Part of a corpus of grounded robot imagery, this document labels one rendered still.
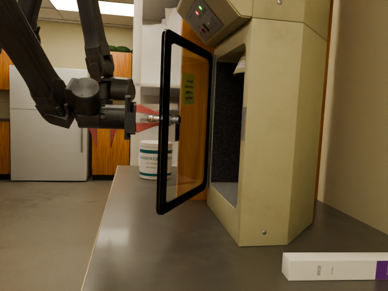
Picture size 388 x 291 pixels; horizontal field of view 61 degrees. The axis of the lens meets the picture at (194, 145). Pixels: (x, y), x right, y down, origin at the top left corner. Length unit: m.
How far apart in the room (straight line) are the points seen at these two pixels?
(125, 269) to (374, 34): 0.89
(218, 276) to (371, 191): 0.58
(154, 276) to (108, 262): 0.10
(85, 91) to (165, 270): 0.39
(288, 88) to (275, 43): 0.09
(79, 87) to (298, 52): 0.46
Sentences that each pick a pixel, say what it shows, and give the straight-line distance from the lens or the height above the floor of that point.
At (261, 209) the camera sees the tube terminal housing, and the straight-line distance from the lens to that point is 0.73.
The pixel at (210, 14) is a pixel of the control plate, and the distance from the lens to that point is 0.81.
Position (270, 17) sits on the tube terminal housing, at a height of 1.41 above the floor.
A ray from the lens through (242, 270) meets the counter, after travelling 0.65.
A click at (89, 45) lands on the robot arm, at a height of 1.40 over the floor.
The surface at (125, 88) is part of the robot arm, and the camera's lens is 1.04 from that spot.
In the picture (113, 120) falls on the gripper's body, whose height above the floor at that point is 1.19.
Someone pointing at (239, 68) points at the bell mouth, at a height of 1.33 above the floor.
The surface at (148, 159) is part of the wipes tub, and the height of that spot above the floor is 1.02.
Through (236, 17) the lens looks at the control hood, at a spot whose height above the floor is 1.41.
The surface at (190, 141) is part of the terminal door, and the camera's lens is 0.85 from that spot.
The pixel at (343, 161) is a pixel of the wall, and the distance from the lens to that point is 1.15.
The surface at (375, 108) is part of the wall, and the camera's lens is 1.05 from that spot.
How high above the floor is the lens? 1.22
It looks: 6 degrees down
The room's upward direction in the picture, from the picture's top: 2 degrees clockwise
